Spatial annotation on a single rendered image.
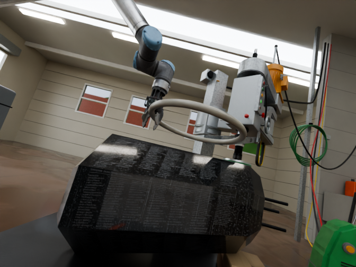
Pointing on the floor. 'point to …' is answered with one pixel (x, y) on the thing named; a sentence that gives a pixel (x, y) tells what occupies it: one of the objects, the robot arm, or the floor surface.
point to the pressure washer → (335, 243)
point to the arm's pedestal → (5, 102)
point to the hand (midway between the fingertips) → (149, 126)
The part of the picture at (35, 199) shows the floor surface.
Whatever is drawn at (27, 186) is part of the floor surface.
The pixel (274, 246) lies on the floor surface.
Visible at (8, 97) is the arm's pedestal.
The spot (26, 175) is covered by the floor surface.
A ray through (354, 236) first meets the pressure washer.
